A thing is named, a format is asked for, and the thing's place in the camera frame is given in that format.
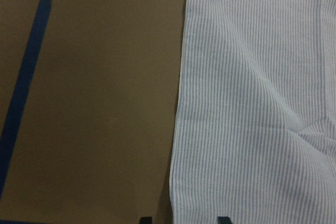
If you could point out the light blue striped shirt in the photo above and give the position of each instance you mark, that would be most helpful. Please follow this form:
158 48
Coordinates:
254 134

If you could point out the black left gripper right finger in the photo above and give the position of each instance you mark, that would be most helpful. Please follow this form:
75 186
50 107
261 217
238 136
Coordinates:
224 220

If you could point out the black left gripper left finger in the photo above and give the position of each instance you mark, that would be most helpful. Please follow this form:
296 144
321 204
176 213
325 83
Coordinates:
146 220

